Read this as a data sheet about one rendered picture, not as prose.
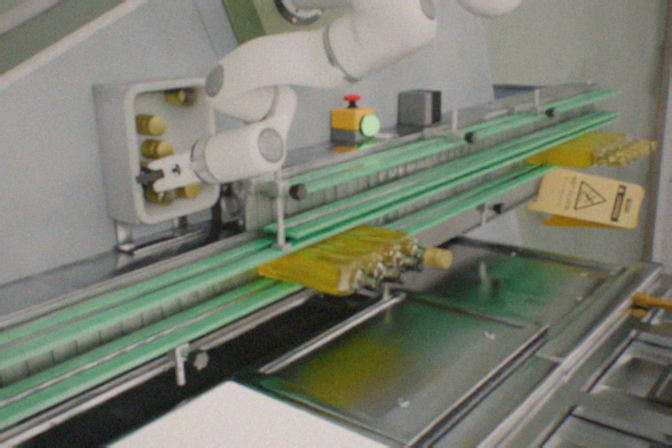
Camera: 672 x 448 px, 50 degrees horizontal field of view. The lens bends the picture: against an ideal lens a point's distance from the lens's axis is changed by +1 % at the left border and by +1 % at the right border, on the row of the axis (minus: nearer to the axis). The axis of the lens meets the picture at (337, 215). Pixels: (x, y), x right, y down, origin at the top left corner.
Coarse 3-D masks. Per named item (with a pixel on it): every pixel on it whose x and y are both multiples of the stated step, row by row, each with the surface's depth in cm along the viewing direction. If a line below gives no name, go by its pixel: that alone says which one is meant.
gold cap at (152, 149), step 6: (150, 138) 122; (144, 144) 121; (150, 144) 120; (156, 144) 119; (162, 144) 119; (168, 144) 120; (144, 150) 121; (150, 150) 120; (156, 150) 119; (162, 150) 119; (168, 150) 120; (144, 156) 122; (150, 156) 121; (156, 156) 119; (162, 156) 120; (168, 156) 121
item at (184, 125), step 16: (176, 80) 116; (192, 80) 119; (128, 96) 110; (144, 96) 120; (160, 96) 123; (128, 112) 110; (144, 112) 121; (160, 112) 123; (176, 112) 126; (192, 112) 125; (208, 112) 123; (128, 128) 111; (176, 128) 127; (192, 128) 126; (208, 128) 124; (128, 144) 112; (176, 144) 127; (192, 144) 127; (144, 160) 122; (208, 192) 127; (144, 208) 120; (160, 208) 121; (176, 208) 121; (192, 208) 123
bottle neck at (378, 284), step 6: (360, 276) 120; (366, 276) 119; (372, 276) 119; (378, 276) 119; (384, 276) 118; (360, 282) 119; (366, 282) 119; (372, 282) 118; (378, 282) 117; (384, 282) 119; (360, 288) 120; (366, 288) 119; (372, 288) 118; (378, 288) 117; (384, 288) 119
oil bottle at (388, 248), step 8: (344, 232) 137; (352, 232) 137; (336, 240) 135; (344, 240) 133; (352, 240) 133; (360, 240) 132; (368, 240) 132; (376, 240) 132; (384, 240) 132; (392, 240) 132; (368, 248) 130; (376, 248) 129; (384, 248) 129; (392, 248) 129; (400, 248) 131; (384, 256) 129; (392, 256) 129; (392, 264) 129
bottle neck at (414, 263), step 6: (396, 258) 129; (402, 258) 128; (408, 258) 127; (414, 258) 127; (420, 258) 127; (396, 264) 129; (402, 264) 128; (408, 264) 127; (414, 264) 126; (420, 264) 128; (408, 270) 128; (414, 270) 127; (420, 270) 127
